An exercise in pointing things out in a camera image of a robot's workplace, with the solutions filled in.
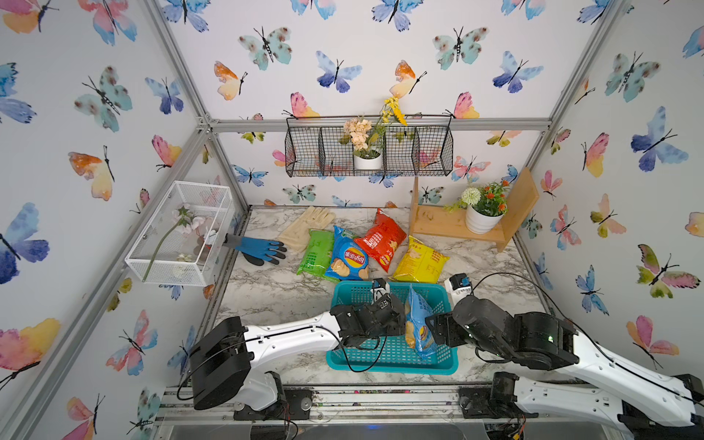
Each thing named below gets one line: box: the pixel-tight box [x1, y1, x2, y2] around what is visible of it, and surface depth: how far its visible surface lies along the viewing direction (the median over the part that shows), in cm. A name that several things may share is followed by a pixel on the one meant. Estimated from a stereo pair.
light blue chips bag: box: [404, 284, 438, 358], surface depth 72 cm
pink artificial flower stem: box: [142, 203, 206, 283], surface depth 75 cm
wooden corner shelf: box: [408, 166, 540, 253], surface depth 106 cm
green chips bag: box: [297, 229, 340, 284], surface depth 98 cm
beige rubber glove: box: [276, 206, 336, 253], surface depth 117 cm
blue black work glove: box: [221, 232, 287, 266], surface depth 107 cm
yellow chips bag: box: [389, 235, 451, 284], surface depth 98 cm
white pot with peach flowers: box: [339, 97, 408, 170], surface depth 87 cm
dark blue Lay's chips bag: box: [324, 225, 370, 281], surface depth 97 cm
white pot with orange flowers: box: [443, 179, 510, 235], surface depth 96 cm
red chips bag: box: [354, 208, 407, 274], surface depth 101 cm
